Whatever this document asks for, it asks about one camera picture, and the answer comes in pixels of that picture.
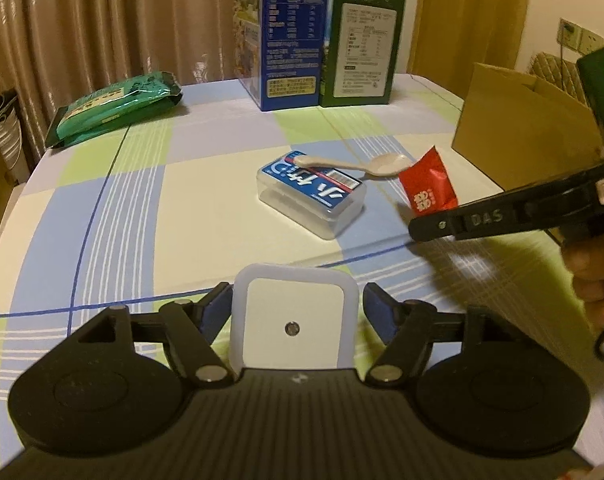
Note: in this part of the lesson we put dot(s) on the beige pleated curtain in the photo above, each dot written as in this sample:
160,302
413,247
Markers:
107,15

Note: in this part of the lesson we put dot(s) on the checkered cloth desktop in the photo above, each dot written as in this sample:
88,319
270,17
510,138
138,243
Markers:
182,220

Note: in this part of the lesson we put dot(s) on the brown cardboard box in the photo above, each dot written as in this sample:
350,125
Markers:
521,125

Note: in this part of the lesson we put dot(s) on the clear plastic box blue label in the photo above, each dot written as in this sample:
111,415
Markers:
307,195

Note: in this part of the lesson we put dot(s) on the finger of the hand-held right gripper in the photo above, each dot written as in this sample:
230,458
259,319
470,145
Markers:
486,219

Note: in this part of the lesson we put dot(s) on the quilted beige chair back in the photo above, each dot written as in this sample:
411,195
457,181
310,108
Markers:
556,75

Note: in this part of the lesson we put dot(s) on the green wet wipes packet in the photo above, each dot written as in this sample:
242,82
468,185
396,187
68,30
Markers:
117,105

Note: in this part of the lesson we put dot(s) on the beige plastic spoon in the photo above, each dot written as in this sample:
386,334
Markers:
386,164

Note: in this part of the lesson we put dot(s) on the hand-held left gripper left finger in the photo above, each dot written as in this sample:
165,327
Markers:
217,310

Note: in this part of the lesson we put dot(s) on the white square night light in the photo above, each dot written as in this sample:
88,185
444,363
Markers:
282,305

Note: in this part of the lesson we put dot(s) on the wall socket with plug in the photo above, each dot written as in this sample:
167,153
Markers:
574,35

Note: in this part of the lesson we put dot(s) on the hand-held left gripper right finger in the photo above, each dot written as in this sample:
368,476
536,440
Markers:
379,310

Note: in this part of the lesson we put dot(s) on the person's right hand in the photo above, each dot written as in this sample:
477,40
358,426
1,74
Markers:
591,270

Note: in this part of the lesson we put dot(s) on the blue tall carton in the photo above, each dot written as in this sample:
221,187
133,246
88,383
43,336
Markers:
287,35

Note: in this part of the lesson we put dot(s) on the green tall carton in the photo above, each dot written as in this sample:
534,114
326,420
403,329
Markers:
364,45

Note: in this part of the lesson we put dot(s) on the red small packet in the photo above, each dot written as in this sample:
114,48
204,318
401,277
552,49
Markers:
429,185

